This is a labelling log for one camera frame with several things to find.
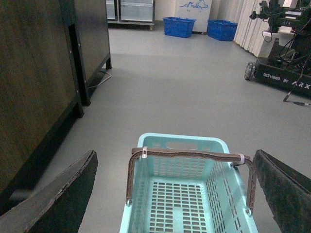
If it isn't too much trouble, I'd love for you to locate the blue plastic crate right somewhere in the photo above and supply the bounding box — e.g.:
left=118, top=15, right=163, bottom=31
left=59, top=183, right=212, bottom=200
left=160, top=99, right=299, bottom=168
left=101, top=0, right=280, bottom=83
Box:
left=207, top=19, right=238, bottom=41

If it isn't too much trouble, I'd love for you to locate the blue plastic crate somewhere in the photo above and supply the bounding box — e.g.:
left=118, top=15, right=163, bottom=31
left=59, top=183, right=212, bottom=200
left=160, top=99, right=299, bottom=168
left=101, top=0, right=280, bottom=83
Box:
left=163, top=17, right=196, bottom=38
left=207, top=19, right=238, bottom=41

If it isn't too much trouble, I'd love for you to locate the brown basket handle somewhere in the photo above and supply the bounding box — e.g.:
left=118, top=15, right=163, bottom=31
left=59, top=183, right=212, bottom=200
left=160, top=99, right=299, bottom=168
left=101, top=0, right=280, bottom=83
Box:
left=125, top=147, right=257, bottom=213

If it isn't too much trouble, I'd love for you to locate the white zip tie right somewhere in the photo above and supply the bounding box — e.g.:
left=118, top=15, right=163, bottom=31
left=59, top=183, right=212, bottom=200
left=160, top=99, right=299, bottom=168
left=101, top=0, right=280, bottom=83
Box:
left=239, top=154, right=245, bottom=165

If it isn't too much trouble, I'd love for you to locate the white zip tie left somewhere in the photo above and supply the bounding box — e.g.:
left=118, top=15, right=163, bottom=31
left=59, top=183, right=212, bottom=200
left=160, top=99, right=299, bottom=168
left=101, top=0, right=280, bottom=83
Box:
left=141, top=147, right=148, bottom=159

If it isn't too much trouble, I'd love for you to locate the light teal plastic basket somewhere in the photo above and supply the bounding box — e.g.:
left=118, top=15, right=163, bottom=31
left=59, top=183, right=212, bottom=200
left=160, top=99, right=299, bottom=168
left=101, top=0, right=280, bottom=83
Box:
left=120, top=133, right=257, bottom=233

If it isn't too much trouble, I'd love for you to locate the glass door refrigerator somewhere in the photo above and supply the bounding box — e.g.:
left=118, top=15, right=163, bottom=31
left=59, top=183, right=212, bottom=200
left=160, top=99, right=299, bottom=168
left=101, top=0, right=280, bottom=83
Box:
left=105, top=0, right=156, bottom=31

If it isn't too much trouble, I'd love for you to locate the blue plastic crate left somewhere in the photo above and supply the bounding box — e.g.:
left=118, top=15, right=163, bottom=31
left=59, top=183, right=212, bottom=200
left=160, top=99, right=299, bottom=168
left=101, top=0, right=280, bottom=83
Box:
left=163, top=17, right=196, bottom=38

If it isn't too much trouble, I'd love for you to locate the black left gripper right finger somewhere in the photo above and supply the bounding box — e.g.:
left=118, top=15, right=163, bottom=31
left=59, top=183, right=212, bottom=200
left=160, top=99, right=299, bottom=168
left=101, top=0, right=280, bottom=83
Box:
left=253, top=150, right=311, bottom=233

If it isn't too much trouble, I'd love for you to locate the white floor cable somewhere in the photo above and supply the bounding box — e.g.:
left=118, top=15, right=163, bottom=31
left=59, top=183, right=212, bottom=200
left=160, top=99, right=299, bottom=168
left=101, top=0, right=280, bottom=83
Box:
left=87, top=69, right=112, bottom=89

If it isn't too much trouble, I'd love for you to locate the white zip tie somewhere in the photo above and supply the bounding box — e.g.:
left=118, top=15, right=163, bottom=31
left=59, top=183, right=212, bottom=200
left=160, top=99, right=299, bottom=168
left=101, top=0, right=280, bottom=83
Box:
left=239, top=154, right=245, bottom=165
left=141, top=147, right=148, bottom=159

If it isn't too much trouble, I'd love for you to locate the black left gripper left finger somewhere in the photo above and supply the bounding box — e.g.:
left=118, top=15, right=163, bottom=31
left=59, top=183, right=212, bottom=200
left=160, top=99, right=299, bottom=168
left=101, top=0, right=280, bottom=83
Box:
left=0, top=150, right=98, bottom=233

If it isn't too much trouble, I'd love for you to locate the dark wooden display cabinet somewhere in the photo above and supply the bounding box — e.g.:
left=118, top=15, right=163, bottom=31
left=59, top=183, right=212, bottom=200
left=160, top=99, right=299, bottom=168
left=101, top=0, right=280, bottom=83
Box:
left=0, top=0, right=112, bottom=214

